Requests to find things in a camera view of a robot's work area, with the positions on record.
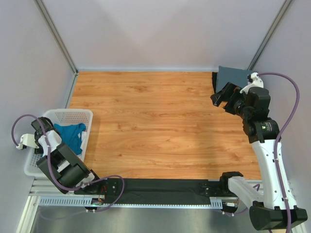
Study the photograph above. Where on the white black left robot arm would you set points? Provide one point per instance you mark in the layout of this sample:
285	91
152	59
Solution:
59	163

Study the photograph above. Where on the left aluminium corner post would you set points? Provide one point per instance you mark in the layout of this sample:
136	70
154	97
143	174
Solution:
55	33

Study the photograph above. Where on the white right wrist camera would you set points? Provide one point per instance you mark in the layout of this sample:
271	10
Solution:
253	81

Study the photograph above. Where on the aluminium corner post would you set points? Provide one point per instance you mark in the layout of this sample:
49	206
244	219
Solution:
55	33
286	5

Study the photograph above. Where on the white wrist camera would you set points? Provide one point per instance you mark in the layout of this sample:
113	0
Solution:
253	81
27	140

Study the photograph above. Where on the white plastic laundry basket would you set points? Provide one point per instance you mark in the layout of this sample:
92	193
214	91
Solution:
63	117

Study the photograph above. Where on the slotted grey cable duct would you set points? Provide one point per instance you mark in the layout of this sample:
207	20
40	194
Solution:
93	202

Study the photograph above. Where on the white t shirt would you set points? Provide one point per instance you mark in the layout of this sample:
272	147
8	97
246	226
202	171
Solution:
82	137

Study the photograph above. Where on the right aluminium corner post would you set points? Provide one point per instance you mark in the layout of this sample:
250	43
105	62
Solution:
286	5

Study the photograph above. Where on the folded grey t shirt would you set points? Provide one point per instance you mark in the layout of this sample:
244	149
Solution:
235	76

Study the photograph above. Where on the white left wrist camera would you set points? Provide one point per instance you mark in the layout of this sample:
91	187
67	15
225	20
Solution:
27	140

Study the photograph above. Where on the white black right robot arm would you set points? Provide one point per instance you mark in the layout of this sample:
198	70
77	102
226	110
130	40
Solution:
275	208

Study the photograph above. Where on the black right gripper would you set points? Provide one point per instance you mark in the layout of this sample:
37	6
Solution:
230	91

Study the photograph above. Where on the blue t shirt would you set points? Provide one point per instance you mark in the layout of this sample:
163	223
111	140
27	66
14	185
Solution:
73	136

